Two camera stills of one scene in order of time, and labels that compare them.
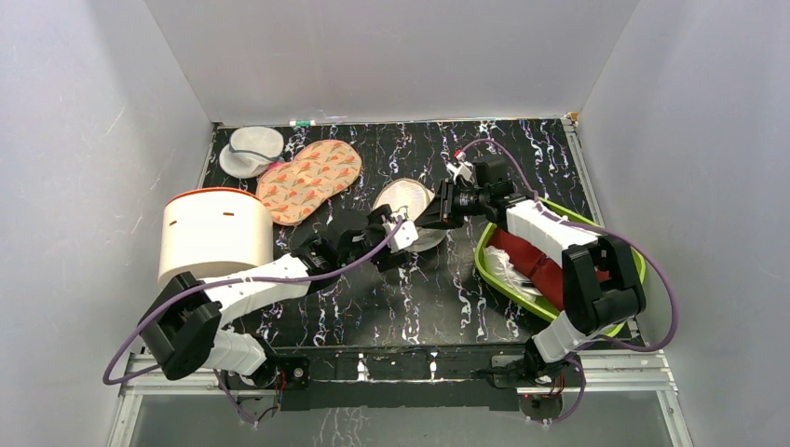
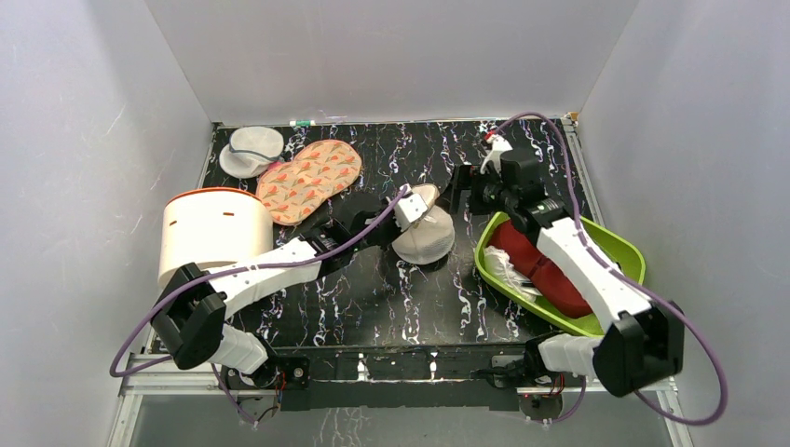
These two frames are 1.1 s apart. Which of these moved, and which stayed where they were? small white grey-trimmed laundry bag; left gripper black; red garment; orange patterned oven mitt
Moved: left gripper black
Stayed: red garment; small white grey-trimmed laundry bag; orange patterned oven mitt
